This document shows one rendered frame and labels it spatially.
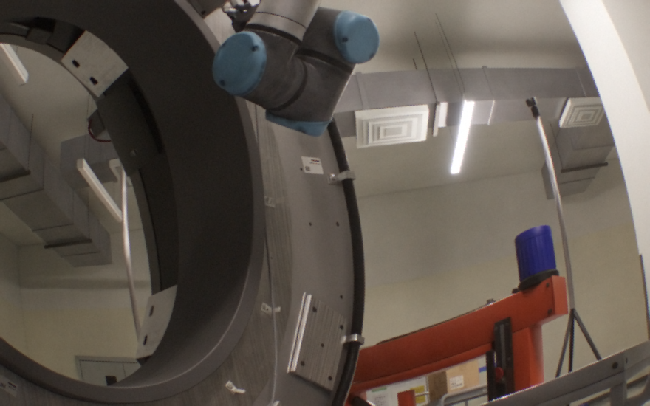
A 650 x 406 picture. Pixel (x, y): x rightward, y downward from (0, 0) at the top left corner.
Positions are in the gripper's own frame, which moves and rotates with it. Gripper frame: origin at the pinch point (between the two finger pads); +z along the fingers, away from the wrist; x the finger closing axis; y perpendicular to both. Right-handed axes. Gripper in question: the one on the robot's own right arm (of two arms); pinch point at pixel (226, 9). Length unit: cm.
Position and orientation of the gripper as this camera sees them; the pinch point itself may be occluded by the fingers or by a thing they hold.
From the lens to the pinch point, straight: 142.2
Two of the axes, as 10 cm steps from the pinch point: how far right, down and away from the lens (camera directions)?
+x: 6.7, -6.6, 3.5
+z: -6.6, -3.1, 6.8
